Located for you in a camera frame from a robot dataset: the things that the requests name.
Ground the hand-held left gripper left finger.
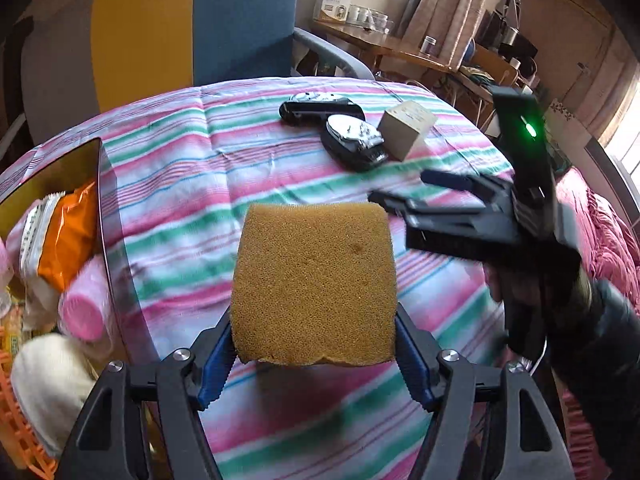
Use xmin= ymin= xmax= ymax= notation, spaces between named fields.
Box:
xmin=55 ymin=310 xmax=233 ymax=480

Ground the wooden side table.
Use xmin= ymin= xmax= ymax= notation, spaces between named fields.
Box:
xmin=312 ymin=19 xmax=461 ymax=73

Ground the wooden chair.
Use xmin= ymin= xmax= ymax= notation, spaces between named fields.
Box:
xmin=457 ymin=42 xmax=521 ymax=111

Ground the pink quilt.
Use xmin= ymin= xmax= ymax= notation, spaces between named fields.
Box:
xmin=555 ymin=165 xmax=640 ymax=480

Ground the pale yellow sponge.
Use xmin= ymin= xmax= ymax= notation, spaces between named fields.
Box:
xmin=10 ymin=334 xmax=98 ymax=458

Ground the cluttered shelf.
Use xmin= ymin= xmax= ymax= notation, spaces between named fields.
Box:
xmin=475 ymin=0 xmax=543 ymax=91

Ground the person's right hand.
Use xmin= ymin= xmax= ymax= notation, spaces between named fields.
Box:
xmin=487 ymin=265 xmax=507 ymax=305

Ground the row of white jars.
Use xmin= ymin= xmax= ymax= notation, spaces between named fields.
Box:
xmin=347 ymin=4 xmax=396 ymax=31

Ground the large yellow sponge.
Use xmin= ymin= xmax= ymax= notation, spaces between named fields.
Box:
xmin=231 ymin=202 xmax=398 ymax=368

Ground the gold tin container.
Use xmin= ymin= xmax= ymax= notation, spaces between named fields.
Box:
xmin=0 ymin=137 xmax=121 ymax=466

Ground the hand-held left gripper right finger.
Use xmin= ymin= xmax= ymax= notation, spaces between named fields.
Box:
xmin=395 ymin=305 xmax=576 ymax=480

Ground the grey yellow blue armchair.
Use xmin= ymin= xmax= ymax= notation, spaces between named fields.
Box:
xmin=0 ymin=0 xmax=376 ymax=161

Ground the orange white snack packet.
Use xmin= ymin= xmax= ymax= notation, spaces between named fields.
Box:
xmin=20 ymin=180 xmax=98 ymax=293

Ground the white carton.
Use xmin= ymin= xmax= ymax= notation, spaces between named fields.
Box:
xmin=313 ymin=0 xmax=357 ymax=23

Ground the orange plastic basket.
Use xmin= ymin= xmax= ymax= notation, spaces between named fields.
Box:
xmin=0 ymin=350 xmax=56 ymax=478

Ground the window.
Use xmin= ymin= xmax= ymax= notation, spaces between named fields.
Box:
xmin=600 ymin=110 xmax=640 ymax=181

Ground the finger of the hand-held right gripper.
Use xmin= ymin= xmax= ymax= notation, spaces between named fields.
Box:
xmin=368 ymin=189 xmax=512 ymax=219
xmin=421 ymin=170 xmax=517 ymax=201

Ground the small beige box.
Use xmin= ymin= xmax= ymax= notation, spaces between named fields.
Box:
xmin=377 ymin=101 xmax=438 ymax=161

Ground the person's right forearm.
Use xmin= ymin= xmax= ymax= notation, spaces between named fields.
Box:
xmin=547 ymin=277 xmax=640 ymax=411

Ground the round black silver case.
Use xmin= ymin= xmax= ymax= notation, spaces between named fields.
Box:
xmin=320 ymin=115 xmax=388 ymax=171

